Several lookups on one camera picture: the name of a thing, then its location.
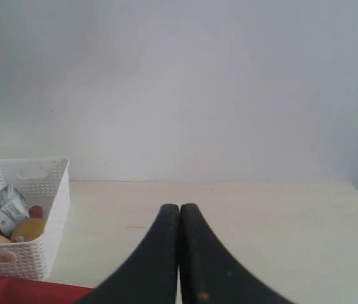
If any white woven plastic basket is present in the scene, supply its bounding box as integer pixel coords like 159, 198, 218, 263
0, 158, 70, 280

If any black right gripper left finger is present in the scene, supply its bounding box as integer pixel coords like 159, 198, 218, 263
76, 204, 179, 304

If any red sausage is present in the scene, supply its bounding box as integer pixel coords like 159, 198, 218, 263
29, 205, 44, 219

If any red scalloped table cloth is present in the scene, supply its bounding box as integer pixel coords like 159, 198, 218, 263
0, 276, 91, 304

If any yellow lemon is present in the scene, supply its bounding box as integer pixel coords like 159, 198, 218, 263
10, 218, 46, 243

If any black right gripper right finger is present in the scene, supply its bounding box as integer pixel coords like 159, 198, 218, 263
178, 203, 290, 304

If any blue white milk carton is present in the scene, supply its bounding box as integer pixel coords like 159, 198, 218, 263
0, 185, 30, 236

